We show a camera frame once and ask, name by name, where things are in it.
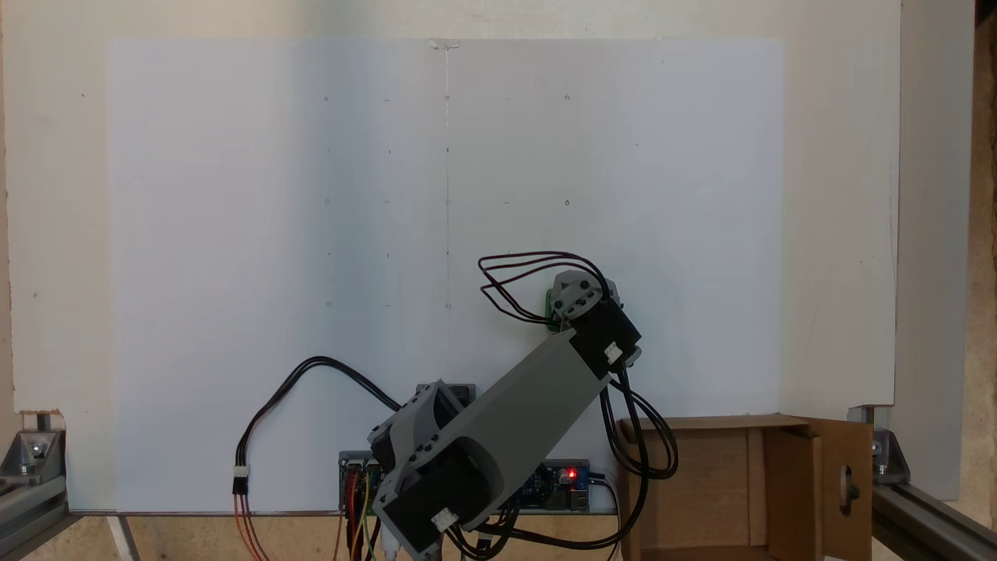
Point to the large white paper sheet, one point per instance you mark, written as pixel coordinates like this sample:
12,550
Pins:
311,195

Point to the open cardboard box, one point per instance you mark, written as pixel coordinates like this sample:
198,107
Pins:
701,483

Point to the green dice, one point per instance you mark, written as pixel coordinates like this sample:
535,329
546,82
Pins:
551,312

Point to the metal corner bracket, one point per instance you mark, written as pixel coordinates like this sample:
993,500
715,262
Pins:
31,452
888,456

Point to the aluminium frame post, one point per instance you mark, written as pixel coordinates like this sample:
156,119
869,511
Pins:
935,522
27,518

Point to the clear tape piece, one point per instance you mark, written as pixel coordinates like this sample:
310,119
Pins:
445,44

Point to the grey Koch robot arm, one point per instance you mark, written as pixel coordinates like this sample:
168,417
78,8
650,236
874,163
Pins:
514,421

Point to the blue circuit board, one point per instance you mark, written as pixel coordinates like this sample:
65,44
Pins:
565,483

